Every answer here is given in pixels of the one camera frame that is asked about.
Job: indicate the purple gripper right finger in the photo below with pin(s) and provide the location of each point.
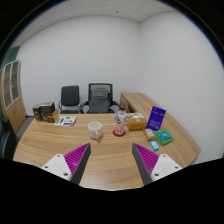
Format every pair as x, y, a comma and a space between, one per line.
152, 166

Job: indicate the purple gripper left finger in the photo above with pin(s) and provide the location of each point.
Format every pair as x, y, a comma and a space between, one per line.
70, 166

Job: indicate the clear plastic water bottle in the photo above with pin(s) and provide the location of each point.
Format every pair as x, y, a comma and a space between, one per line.
120, 120

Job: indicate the small blue packet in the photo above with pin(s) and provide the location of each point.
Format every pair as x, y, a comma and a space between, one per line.
154, 145

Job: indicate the tan snack packet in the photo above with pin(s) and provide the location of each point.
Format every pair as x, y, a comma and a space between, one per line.
149, 134

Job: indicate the green packet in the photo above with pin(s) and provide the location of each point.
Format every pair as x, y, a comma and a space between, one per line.
163, 136

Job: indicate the red round coaster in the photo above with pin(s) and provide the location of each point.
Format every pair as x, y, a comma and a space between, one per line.
117, 134

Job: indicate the white ceramic mug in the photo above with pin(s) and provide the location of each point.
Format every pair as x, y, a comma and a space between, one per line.
95, 129

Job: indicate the orange brown box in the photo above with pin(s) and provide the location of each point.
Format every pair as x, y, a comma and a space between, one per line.
136, 124

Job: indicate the white green leaflet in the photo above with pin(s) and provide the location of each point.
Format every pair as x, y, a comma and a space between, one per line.
65, 120

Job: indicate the purple standing card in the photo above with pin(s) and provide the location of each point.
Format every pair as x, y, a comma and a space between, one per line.
156, 118

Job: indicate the dark cardboard box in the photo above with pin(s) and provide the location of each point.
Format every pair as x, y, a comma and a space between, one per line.
45, 112

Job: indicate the wooden side desk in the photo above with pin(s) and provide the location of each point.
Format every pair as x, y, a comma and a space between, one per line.
136, 102

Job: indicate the black office chair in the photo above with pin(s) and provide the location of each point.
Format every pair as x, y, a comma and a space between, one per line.
70, 100

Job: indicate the grey mesh office chair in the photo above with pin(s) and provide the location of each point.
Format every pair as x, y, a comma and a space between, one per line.
100, 99

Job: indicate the black chair at left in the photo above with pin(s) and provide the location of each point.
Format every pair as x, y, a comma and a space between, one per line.
8, 139

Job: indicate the wooden glass-door cabinet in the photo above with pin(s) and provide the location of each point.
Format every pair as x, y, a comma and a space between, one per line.
11, 96

